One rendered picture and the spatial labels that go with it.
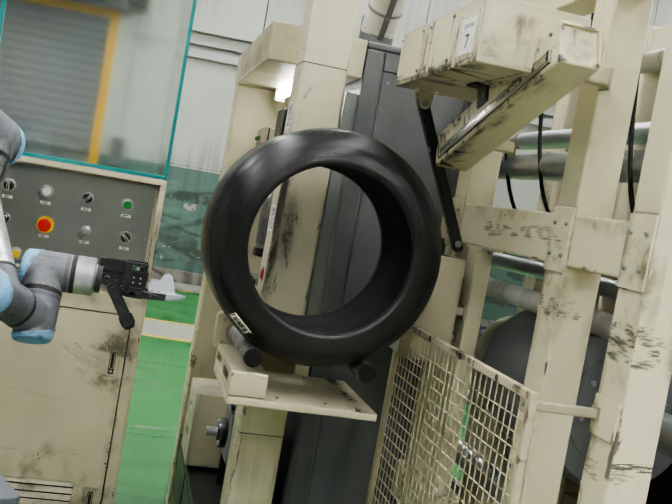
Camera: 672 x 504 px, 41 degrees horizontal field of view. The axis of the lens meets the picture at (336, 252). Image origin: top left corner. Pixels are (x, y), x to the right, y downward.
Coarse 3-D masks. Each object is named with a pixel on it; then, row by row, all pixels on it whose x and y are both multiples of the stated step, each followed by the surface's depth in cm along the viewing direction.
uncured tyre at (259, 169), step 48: (288, 144) 210; (336, 144) 210; (384, 144) 219; (240, 192) 207; (384, 192) 242; (240, 240) 207; (384, 240) 243; (432, 240) 218; (240, 288) 208; (384, 288) 244; (432, 288) 222; (288, 336) 212; (336, 336) 214; (384, 336) 217
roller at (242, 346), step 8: (232, 328) 242; (232, 336) 236; (240, 336) 229; (240, 344) 222; (248, 344) 217; (240, 352) 218; (248, 352) 211; (256, 352) 212; (248, 360) 212; (256, 360) 212
